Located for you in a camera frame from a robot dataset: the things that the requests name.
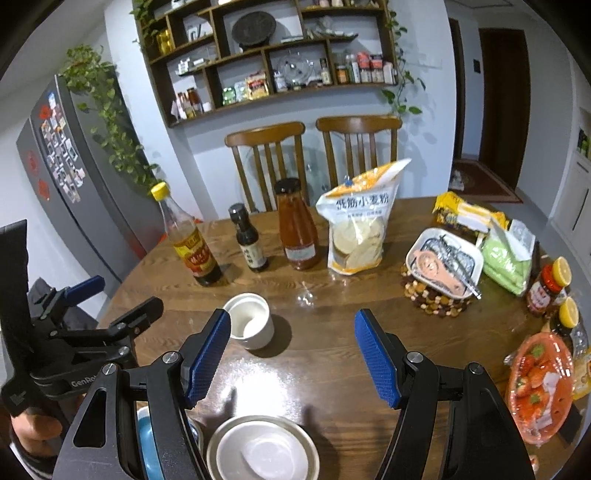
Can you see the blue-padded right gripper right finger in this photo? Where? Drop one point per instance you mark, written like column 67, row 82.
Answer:
column 383, row 354

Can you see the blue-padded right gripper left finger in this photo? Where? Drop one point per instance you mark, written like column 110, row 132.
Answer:
column 201, row 354

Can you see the blue patterned square plate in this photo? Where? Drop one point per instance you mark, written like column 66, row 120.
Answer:
column 194, row 431

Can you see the large white bowl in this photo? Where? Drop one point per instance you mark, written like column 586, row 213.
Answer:
column 302, row 436

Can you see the small white bowl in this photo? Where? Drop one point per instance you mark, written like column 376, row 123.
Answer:
column 261, row 450

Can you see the teal blue plate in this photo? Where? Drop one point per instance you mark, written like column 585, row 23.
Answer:
column 147, row 447

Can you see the person's left hand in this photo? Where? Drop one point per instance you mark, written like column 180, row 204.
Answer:
column 36, row 432

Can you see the white ribbed cup outer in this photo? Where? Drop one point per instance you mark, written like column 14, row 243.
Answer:
column 264, row 337

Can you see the white inner cup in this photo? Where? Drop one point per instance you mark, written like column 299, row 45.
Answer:
column 248, row 316

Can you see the small soy sauce bottle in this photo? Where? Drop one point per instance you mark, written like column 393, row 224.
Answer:
column 248, row 238

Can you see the white cutlery tray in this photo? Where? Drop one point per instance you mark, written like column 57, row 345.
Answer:
column 446, row 262

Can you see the vinegar bottle yellow cap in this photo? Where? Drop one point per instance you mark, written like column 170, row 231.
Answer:
column 182, row 231

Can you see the red chili sauce bottle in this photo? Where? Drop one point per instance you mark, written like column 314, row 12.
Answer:
column 298, row 234

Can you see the orange strawberry basket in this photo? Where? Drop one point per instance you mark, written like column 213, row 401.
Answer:
column 540, row 390

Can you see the flour bag with window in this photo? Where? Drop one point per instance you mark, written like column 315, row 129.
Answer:
column 358, row 213

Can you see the green snack bag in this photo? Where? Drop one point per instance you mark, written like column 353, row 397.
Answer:
column 508, row 255

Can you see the red-lid sauce jar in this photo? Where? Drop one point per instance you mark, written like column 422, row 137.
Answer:
column 544, row 290

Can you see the yellow snack packet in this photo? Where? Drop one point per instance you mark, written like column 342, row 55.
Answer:
column 452, row 211

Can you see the lemon half lower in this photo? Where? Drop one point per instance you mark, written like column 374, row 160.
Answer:
column 569, row 313

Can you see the lemon half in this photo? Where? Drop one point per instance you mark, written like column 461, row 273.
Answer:
column 561, row 272
column 569, row 313

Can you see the grey refrigerator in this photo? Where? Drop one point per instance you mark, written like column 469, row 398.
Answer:
column 107, row 221

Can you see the lemon half upper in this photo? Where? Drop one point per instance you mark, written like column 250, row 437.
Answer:
column 561, row 272

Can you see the wooden chair left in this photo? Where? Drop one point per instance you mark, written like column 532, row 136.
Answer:
column 266, row 144

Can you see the wooden chair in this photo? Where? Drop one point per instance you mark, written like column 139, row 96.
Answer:
column 360, row 136
column 266, row 144

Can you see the wooden chair right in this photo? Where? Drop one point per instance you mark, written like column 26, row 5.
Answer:
column 360, row 136

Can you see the green plant by shelf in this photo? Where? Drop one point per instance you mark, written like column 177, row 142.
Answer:
column 405, row 80

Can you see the hanging green vine plant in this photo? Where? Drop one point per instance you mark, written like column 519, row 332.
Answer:
column 94, row 80

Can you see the wooden wall shelf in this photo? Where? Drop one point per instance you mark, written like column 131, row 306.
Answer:
column 207, row 57

